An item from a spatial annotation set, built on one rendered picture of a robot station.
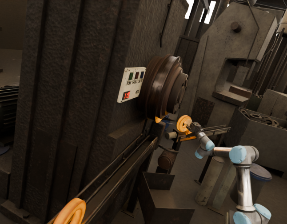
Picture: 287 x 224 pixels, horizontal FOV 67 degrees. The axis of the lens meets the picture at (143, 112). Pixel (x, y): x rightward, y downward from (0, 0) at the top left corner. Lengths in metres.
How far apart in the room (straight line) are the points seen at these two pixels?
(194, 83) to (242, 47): 0.99
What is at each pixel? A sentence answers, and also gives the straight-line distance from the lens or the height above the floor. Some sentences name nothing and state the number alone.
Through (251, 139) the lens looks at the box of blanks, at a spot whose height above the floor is 0.46.
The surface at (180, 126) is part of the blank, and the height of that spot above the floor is 0.76.
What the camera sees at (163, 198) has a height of 0.60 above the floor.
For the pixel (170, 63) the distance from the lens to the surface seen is 1.36.
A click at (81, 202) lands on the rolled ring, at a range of 0.90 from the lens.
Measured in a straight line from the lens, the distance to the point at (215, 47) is 4.18.
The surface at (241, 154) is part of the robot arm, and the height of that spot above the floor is 0.87.
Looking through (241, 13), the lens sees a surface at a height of 2.20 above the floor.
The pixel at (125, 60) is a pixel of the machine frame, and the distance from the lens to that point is 1.08.
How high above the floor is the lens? 1.39
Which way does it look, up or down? 18 degrees down
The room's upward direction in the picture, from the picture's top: 16 degrees clockwise
